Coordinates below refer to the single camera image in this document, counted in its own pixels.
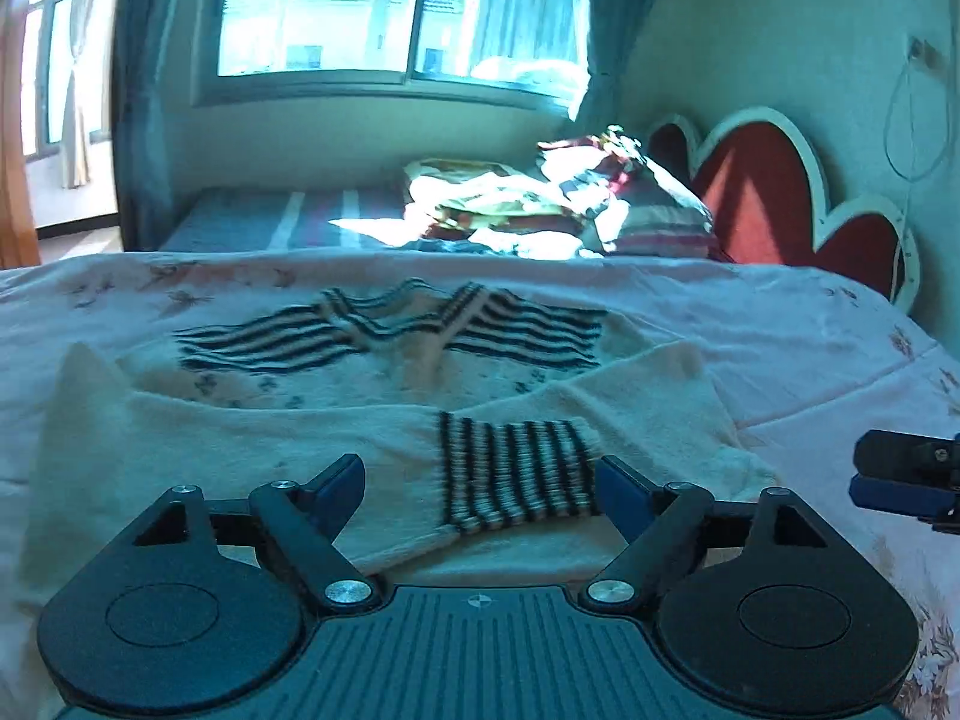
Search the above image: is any teal curtain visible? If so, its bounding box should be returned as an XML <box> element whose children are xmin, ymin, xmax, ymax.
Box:
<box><xmin>570</xmin><ymin>0</ymin><xmax>670</xmax><ymax>122</ymax></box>
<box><xmin>112</xmin><ymin>0</ymin><xmax>197</xmax><ymax>250</ymax></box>

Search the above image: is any wooden door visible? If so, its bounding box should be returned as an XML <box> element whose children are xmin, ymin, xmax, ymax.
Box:
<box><xmin>0</xmin><ymin>0</ymin><xmax>40</xmax><ymax>268</ymax></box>

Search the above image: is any tall side window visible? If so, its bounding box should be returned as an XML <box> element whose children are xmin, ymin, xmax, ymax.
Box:
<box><xmin>19</xmin><ymin>0</ymin><xmax>125</xmax><ymax>166</ymax></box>

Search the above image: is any white wall cable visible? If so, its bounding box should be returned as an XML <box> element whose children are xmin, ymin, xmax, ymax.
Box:
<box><xmin>883</xmin><ymin>41</ymin><xmax>950</xmax><ymax>241</ymax></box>

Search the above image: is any red heart-shaped headboard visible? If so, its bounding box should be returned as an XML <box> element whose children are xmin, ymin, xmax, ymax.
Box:
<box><xmin>646</xmin><ymin>106</ymin><xmax>922</xmax><ymax>314</ymax></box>

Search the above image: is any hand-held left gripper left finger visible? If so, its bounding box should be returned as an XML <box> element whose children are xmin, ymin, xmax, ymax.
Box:
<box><xmin>131</xmin><ymin>454</ymin><xmax>380</xmax><ymax>613</ymax></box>

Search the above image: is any white black-striped knit sweater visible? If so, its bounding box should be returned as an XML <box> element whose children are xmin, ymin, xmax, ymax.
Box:
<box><xmin>19</xmin><ymin>277</ymin><xmax>781</xmax><ymax>612</ymax></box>

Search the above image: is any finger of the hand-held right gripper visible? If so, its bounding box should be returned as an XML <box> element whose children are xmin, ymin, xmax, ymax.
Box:
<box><xmin>849</xmin><ymin>472</ymin><xmax>960</xmax><ymax>533</ymax></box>
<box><xmin>854</xmin><ymin>429</ymin><xmax>960</xmax><ymax>478</ymax></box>

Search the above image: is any large sliding window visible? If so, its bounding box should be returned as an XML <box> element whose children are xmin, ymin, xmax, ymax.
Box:
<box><xmin>191</xmin><ymin>0</ymin><xmax>593</xmax><ymax>117</ymax></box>

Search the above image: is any white sheer curtain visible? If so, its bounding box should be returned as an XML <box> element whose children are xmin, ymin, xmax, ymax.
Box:
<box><xmin>60</xmin><ymin>0</ymin><xmax>113</xmax><ymax>190</ymax></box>

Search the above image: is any folded patterned quilt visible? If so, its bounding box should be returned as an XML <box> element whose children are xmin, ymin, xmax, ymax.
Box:
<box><xmin>401</xmin><ymin>157</ymin><xmax>601</xmax><ymax>256</ymax></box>

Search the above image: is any pink floral blanket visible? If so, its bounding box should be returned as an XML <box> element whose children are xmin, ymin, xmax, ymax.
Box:
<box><xmin>0</xmin><ymin>247</ymin><xmax>960</xmax><ymax>720</ymax></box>

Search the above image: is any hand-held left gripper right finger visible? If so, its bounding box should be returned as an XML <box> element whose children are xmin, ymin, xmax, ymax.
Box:
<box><xmin>577</xmin><ymin>454</ymin><xmax>830</xmax><ymax>613</ymax></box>

